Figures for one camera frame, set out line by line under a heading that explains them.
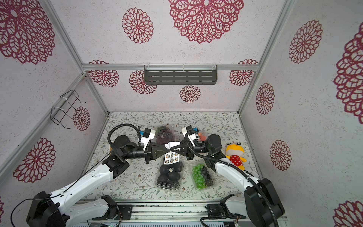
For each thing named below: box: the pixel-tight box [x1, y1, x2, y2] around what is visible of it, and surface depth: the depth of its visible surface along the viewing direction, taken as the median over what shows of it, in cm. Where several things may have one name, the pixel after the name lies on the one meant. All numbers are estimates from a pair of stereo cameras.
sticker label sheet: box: [164, 141, 181, 165], surface depth 65 cm
